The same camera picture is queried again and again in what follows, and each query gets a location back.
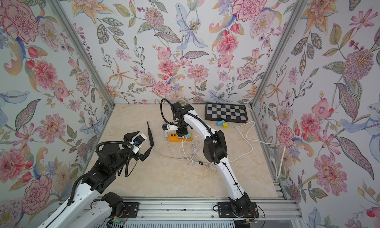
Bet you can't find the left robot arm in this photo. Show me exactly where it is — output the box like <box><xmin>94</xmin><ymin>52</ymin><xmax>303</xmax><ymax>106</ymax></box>
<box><xmin>40</xmin><ymin>130</ymin><xmax>154</xmax><ymax>228</ymax></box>

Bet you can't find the black white checkerboard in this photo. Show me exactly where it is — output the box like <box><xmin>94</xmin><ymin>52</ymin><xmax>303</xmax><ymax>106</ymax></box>
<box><xmin>205</xmin><ymin>103</ymin><xmax>248</xmax><ymax>124</ymax></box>

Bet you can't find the white usb charging cable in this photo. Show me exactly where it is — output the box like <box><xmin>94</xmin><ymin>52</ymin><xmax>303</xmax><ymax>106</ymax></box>
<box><xmin>178</xmin><ymin>137</ymin><xmax>205</xmax><ymax>165</ymax></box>

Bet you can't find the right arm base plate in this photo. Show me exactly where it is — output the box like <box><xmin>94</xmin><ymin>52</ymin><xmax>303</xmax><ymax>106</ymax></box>
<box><xmin>213</xmin><ymin>202</ymin><xmax>260</xmax><ymax>219</ymax></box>

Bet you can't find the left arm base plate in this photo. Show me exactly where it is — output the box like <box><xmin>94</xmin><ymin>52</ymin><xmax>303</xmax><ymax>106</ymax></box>
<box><xmin>95</xmin><ymin>202</ymin><xmax>140</xmax><ymax>219</ymax></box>

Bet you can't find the blue cylinder block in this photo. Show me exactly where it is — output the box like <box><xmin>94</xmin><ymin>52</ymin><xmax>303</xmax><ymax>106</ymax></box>
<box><xmin>216</xmin><ymin>120</ymin><xmax>225</xmax><ymax>126</ymax></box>

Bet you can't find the aluminium front rail frame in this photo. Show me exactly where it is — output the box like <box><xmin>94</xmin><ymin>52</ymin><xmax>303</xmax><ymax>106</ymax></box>
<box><xmin>101</xmin><ymin>197</ymin><xmax>306</xmax><ymax>228</ymax></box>

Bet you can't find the orange power strip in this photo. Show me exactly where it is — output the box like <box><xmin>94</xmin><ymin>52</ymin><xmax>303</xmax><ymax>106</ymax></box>
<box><xmin>169</xmin><ymin>133</ymin><xmax>194</xmax><ymax>143</ymax></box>

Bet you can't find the black electric toothbrush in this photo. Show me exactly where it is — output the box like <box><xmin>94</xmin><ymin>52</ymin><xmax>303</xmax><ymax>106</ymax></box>
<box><xmin>146</xmin><ymin>121</ymin><xmax>154</xmax><ymax>147</ymax></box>

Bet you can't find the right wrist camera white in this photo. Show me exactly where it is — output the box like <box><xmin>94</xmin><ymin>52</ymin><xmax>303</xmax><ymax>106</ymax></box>
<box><xmin>162</xmin><ymin>124</ymin><xmax>178</xmax><ymax>131</ymax></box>

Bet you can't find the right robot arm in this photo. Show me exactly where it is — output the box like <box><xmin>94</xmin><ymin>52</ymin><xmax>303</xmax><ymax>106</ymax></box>
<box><xmin>160</xmin><ymin>98</ymin><xmax>251</xmax><ymax>217</ymax></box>

